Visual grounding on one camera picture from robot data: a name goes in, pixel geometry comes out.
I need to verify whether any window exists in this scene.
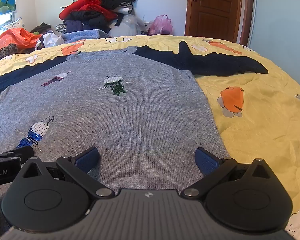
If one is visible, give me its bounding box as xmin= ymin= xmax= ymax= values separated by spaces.
xmin=0 ymin=11 xmax=17 ymax=34

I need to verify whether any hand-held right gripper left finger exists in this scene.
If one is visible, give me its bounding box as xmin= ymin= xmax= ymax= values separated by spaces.
xmin=14 ymin=146 xmax=115 ymax=201

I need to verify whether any white crumpled plastic bag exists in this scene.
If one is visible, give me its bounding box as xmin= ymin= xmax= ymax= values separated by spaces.
xmin=36 ymin=30 xmax=65 ymax=49

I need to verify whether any leopard print cloth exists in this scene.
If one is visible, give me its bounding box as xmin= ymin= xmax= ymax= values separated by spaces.
xmin=0 ymin=43 xmax=22 ymax=61

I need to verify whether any dark green cloth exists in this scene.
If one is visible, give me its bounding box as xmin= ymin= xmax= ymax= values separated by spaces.
xmin=30 ymin=22 xmax=52 ymax=34

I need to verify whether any pile of dark and red clothes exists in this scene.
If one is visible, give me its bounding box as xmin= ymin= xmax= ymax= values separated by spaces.
xmin=59 ymin=0 xmax=138 ymax=34

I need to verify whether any clear plastic bag bundle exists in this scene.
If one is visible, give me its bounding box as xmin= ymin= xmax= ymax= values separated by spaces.
xmin=108 ymin=14 xmax=151 ymax=38

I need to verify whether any floral pillow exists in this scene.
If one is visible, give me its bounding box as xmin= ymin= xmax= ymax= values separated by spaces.
xmin=2 ymin=17 xmax=26 ymax=32

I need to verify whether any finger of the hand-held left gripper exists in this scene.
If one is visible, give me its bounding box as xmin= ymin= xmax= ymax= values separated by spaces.
xmin=0 ymin=145 xmax=35 ymax=165

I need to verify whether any brown wooden door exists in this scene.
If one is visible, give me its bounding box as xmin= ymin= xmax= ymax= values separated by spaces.
xmin=184 ymin=0 xmax=243 ymax=43

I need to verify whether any light blue knit garment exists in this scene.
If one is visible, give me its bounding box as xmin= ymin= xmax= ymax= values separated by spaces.
xmin=61 ymin=29 xmax=111 ymax=44

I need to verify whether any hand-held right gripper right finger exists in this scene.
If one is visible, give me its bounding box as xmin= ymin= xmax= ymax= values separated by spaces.
xmin=181 ymin=147 xmax=281 ymax=201

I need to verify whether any pale sliding wardrobe door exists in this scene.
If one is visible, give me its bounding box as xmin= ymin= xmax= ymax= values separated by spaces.
xmin=249 ymin=0 xmax=300 ymax=93

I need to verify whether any orange plastic bag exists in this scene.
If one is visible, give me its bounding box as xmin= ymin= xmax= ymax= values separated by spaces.
xmin=0 ymin=28 xmax=42 ymax=54

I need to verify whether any pink plastic bag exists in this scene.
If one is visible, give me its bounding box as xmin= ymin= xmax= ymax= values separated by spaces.
xmin=147 ymin=14 xmax=174 ymax=36

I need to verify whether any grey sweater with navy sleeves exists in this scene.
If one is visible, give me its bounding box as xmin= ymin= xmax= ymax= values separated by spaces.
xmin=0 ymin=40 xmax=269 ymax=233

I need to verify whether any yellow carrot print quilt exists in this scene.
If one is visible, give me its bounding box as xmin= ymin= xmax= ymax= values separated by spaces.
xmin=0 ymin=34 xmax=300 ymax=240

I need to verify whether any brown wooden door frame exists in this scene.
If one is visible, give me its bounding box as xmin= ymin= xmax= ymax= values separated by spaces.
xmin=239 ymin=0 xmax=255 ymax=47

